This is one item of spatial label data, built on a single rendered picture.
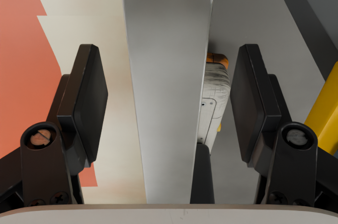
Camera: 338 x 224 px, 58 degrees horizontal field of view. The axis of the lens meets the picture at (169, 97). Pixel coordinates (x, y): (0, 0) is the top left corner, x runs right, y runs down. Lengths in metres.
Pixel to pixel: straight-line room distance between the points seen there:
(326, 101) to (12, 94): 0.24
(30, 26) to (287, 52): 1.38
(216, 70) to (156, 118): 1.09
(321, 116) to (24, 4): 0.23
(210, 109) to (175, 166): 1.05
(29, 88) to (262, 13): 1.19
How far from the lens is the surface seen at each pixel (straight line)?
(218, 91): 1.21
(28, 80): 0.23
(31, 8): 0.19
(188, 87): 0.16
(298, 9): 0.45
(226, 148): 2.03
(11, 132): 0.28
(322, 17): 0.40
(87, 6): 0.18
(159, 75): 0.15
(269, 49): 1.47
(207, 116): 1.30
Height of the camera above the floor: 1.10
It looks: 43 degrees down
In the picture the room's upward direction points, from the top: 180 degrees counter-clockwise
